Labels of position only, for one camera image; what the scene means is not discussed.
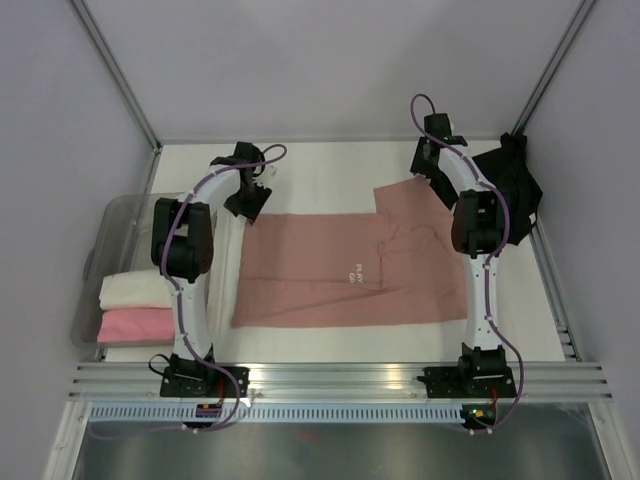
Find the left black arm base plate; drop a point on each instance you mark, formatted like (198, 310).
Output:
(205, 383)

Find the white slotted cable duct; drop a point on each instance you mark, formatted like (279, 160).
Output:
(291, 413)

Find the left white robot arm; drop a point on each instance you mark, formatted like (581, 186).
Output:
(183, 241)

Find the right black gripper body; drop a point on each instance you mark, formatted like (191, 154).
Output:
(421, 165)

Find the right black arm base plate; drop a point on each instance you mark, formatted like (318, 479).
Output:
(447, 382)

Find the aluminium frame rail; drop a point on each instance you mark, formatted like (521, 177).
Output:
(544, 382)

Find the dusty pink t-shirt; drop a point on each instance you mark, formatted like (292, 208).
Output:
(395, 266)

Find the rolled white t-shirt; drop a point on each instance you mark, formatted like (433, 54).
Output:
(134, 289)

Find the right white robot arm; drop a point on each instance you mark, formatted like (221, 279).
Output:
(479, 231)

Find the black t-shirt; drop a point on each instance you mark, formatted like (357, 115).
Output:
(506, 168)

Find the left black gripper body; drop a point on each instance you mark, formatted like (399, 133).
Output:
(249, 201)

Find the rolled bright pink t-shirt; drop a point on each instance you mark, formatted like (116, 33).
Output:
(132, 325)

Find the clear plastic bin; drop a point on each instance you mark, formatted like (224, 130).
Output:
(123, 244)

